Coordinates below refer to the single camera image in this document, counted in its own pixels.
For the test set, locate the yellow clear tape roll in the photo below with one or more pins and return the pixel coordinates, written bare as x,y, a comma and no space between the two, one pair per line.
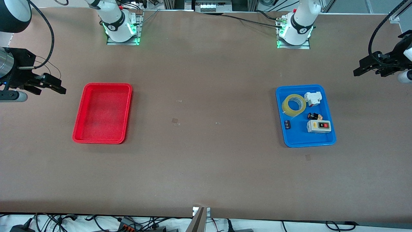
289,111

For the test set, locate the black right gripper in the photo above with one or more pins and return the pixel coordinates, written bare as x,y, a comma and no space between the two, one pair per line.
22,64

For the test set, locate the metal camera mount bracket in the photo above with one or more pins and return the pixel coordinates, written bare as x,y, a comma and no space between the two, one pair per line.
200,219

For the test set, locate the red plastic tray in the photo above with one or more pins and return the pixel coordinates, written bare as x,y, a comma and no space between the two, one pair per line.
103,112

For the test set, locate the small black terminal block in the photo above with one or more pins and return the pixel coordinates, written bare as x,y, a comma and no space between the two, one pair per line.
287,124

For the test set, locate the black red push button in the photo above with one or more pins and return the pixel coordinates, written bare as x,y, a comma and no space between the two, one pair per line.
313,116

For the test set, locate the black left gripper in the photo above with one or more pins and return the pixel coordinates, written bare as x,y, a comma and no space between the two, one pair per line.
396,58

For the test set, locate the grey switch box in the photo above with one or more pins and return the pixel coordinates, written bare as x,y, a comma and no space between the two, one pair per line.
318,126

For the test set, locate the black power adapter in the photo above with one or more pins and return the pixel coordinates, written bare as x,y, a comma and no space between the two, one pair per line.
21,228

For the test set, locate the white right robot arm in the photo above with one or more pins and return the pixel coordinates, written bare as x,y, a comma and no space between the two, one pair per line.
114,19

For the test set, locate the metal table corner bracket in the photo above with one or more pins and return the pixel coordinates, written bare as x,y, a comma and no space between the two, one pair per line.
395,18

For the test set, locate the orange black connector box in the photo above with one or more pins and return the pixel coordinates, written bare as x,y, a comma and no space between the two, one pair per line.
128,224

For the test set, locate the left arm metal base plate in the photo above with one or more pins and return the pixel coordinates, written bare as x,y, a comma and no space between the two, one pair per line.
305,45

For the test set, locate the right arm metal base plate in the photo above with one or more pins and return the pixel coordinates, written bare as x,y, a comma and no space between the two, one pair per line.
139,25

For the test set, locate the grey power strip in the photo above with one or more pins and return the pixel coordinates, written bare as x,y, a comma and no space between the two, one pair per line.
208,6

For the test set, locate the white circuit breaker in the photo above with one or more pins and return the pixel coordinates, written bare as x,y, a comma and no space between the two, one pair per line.
313,98

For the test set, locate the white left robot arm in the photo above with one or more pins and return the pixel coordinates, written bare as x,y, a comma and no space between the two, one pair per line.
301,22

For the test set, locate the blue plastic tray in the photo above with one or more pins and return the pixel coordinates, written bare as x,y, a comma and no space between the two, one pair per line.
296,137

